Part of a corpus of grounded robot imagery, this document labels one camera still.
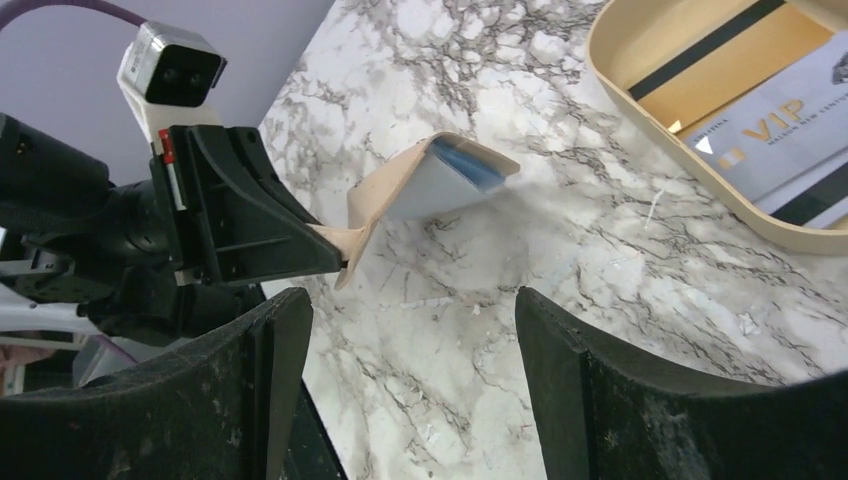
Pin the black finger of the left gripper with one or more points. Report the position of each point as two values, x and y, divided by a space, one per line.
254 229

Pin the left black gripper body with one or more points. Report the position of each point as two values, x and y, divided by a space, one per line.
200 214

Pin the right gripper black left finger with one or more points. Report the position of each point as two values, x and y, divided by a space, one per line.
218 407

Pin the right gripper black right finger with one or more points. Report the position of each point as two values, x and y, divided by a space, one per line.
606 409

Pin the beige leather card holder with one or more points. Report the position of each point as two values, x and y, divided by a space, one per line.
369 199

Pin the white card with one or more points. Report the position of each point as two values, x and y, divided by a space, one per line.
786 126

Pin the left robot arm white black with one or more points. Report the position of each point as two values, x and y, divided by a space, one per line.
73 236

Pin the silver card in tray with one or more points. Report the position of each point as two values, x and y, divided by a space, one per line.
816 199

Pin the yellow card in tray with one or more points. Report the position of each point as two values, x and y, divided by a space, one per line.
702 54

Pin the cream oval tray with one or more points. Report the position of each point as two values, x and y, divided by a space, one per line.
610 47

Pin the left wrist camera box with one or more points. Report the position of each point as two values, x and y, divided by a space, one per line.
166 75

